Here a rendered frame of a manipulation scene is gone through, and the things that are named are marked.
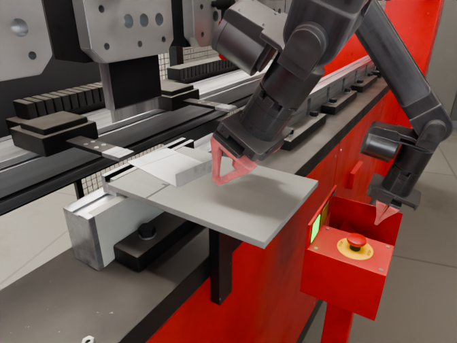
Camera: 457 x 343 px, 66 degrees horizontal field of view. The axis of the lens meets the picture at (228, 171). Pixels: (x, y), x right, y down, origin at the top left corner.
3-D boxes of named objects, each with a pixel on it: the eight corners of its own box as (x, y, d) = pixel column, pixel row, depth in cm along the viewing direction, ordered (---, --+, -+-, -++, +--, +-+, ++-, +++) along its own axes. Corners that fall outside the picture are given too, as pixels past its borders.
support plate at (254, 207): (264, 249, 40) (264, 242, 40) (107, 189, 53) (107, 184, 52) (317, 186, 54) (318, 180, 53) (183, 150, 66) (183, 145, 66)
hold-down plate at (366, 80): (362, 92, 157) (363, 86, 155) (349, 91, 159) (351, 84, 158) (376, 81, 179) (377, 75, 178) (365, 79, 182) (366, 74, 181)
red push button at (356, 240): (362, 259, 71) (365, 245, 69) (342, 252, 73) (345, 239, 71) (366, 248, 74) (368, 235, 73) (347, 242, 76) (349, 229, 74)
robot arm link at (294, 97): (325, 72, 36) (334, 60, 41) (271, 34, 37) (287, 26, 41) (288, 121, 41) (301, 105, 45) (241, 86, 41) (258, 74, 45)
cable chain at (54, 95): (30, 121, 79) (26, 104, 78) (15, 117, 82) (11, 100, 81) (147, 90, 108) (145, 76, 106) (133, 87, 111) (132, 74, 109)
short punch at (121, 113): (117, 124, 52) (107, 58, 48) (108, 122, 53) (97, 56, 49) (162, 109, 60) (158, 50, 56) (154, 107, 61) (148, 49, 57)
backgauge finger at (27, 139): (100, 177, 57) (95, 149, 55) (13, 145, 70) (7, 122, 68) (151, 153, 67) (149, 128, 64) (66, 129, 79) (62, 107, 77)
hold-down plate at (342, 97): (334, 115, 126) (335, 107, 125) (319, 113, 129) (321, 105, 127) (356, 97, 149) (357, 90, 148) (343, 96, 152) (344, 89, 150)
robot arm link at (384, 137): (451, 126, 61) (443, 109, 68) (384, 105, 63) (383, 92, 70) (417, 182, 67) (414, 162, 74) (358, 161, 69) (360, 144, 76)
